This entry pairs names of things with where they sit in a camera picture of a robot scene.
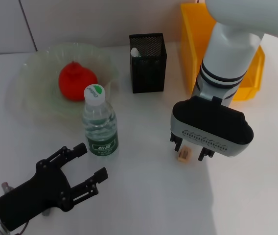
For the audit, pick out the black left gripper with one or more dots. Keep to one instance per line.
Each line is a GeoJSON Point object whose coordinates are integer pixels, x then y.
{"type": "Point", "coordinates": [36, 193]}

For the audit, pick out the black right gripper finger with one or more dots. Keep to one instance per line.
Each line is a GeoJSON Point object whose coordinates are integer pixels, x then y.
{"type": "Point", "coordinates": [205, 153]}
{"type": "Point", "coordinates": [177, 144]}

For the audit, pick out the beige eraser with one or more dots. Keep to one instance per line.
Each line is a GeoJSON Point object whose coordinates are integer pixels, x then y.
{"type": "Point", "coordinates": [184, 156]}

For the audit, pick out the green label water bottle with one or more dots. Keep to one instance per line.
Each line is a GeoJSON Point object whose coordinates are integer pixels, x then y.
{"type": "Point", "coordinates": [99, 122]}

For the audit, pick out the red tomato-shaped toy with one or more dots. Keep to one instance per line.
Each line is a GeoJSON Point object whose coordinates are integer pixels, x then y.
{"type": "Point", "coordinates": [76, 80]}

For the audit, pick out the black mesh pen holder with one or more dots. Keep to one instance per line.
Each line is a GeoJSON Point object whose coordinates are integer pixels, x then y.
{"type": "Point", "coordinates": [148, 73]}

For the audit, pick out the green glass fruit plate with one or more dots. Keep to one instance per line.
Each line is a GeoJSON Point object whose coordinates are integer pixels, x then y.
{"type": "Point", "coordinates": [31, 80]}

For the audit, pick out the yellow plastic bin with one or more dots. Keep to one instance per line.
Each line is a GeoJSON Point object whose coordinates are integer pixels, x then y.
{"type": "Point", "coordinates": [192, 49]}

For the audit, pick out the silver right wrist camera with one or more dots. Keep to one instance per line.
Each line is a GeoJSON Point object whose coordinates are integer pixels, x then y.
{"type": "Point", "coordinates": [212, 127]}

